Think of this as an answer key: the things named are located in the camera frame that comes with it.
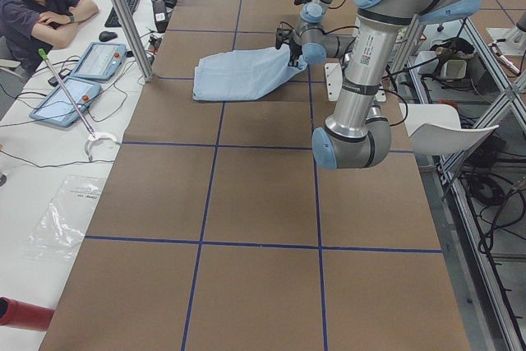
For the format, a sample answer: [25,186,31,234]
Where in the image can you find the aluminium frame post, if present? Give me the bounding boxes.
[111,0,154,82]

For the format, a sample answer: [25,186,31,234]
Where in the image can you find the black computer mouse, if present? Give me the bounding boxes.
[99,30,118,42]

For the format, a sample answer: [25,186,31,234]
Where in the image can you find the blue teach pendant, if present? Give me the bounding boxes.
[70,42,127,82]
[30,77,101,127]

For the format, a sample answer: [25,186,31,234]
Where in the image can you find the metal reacher grabber tool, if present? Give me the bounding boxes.
[38,48,121,162]

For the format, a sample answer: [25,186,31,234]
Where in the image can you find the seated person dark shirt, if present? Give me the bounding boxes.
[1,0,99,75]

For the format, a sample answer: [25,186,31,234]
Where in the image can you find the black keyboard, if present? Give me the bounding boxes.
[104,0,144,29]

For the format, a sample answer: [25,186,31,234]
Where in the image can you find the lower blue teach pendant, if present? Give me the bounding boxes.
[30,77,101,127]

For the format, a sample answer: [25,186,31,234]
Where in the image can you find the white camera stand base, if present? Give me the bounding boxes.
[324,48,387,103]

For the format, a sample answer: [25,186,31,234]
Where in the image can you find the red cylinder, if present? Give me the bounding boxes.
[1,297,55,331]

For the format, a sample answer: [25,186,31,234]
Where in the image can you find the light blue button-up shirt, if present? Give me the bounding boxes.
[192,45,307,101]

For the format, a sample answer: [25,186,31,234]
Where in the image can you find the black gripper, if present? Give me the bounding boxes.
[288,36,302,67]

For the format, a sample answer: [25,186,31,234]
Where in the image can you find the white plastic chair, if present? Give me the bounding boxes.
[399,104,499,155]

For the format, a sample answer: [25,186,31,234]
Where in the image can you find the upper blue teach pendant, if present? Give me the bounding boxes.
[70,42,127,82]

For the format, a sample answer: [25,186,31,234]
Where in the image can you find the clear plastic bag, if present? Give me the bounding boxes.
[23,175,106,262]

